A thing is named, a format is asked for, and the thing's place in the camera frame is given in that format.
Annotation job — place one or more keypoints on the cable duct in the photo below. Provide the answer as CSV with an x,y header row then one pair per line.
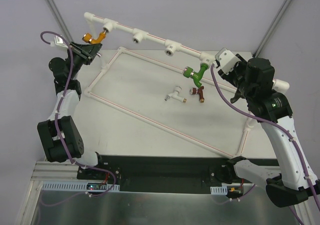
x,y
69,186
226,190

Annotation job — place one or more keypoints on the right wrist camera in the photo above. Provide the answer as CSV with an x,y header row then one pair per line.
x,y
226,59

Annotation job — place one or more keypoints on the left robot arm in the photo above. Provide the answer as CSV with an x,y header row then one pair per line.
x,y
58,134

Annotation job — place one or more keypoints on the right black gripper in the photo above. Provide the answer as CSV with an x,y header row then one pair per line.
x,y
238,84

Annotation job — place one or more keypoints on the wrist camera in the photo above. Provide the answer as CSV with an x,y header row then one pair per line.
x,y
58,42
226,59

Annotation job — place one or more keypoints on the green faucet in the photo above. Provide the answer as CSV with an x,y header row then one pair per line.
x,y
188,72

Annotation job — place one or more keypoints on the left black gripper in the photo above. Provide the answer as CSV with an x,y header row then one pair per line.
x,y
81,51

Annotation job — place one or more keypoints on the white pipe frame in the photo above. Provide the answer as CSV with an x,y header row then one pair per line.
x,y
124,111

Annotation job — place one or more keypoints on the left cable duct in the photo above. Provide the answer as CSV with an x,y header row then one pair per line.
x,y
69,186

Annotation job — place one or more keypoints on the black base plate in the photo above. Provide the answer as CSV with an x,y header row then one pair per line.
x,y
160,174

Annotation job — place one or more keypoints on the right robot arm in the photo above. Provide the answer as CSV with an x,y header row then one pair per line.
x,y
256,98

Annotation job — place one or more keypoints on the yellow faucet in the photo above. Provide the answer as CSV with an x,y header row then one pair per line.
x,y
88,38

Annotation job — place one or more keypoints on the right cable duct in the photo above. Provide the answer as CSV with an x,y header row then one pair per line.
x,y
226,190

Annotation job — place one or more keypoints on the dark red faucet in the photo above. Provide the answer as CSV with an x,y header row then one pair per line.
x,y
199,92

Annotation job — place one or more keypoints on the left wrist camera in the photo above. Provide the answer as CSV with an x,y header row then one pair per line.
x,y
58,42

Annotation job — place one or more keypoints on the white faucet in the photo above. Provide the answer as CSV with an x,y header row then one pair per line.
x,y
176,95

